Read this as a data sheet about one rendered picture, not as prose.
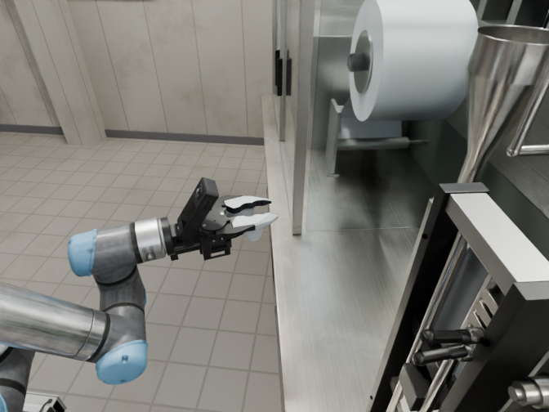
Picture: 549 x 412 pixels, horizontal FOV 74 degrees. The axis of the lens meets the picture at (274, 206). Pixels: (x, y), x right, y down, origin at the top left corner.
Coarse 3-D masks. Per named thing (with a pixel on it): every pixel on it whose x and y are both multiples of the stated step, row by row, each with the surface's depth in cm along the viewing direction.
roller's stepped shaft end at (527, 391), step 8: (536, 376) 33; (544, 376) 33; (512, 384) 33; (520, 384) 32; (528, 384) 32; (536, 384) 32; (544, 384) 32; (512, 392) 32; (520, 392) 32; (528, 392) 31; (536, 392) 31; (544, 392) 31; (512, 400) 32; (520, 400) 32; (528, 400) 31; (536, 400) 31; (544, 400) 31; (536, 408) 32; (544, 408) 32
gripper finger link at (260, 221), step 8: (240, 216) 68; (256, 216) 68; (264, 216) 68; (272, 216) 69; (232, 224) 66; (240, 224) 66; (248, 224) 66; (256, 224) 67; (264, 224) 68; (248, 232) 69; (256, 232) 69
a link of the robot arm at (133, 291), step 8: (136, 272) 68; (120, 280) 64; (128, 280) 66; (136, 280) 68; (104, 288) 65; (112, 288) 65; (120, 288) 65; (128, 288) 66; (136, 288) 67; (144, 288) 72; (104, 296) 65; (112, 296) 64; (120, 296) 64; (128, 296) 64; (136, 296) 66; (144, 296) 72; (104, 304) 63; (112, 304) 62; (136, 304) 64; (144, 304) 72
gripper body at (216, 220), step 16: (224, 208) 69; (176, 224) 67; (208, 224) 65; (224, 224) 66; (176, 240) 69; (192, 240) 68; (208, 240) 66; (224, 240) 68; (176, 256) 69; (208, 256) 69
